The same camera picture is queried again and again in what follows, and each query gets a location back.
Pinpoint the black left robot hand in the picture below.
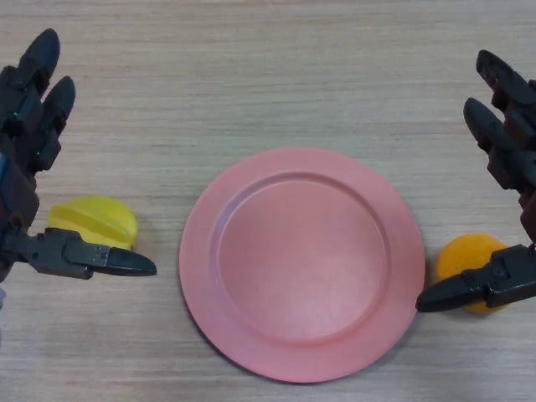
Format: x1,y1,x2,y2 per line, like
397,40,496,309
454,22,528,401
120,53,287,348
0,28,158,291

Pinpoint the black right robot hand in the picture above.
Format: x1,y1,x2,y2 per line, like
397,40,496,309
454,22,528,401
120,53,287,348
416,49,536,313

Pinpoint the yellow starfruit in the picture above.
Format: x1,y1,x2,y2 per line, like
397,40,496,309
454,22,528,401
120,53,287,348
47,195,139,254

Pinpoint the pink round plate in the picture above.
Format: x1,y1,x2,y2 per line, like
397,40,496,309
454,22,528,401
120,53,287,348
178,146,426,385

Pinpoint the orange round fruit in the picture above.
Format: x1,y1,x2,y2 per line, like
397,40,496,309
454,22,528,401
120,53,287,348
436,234,510,316

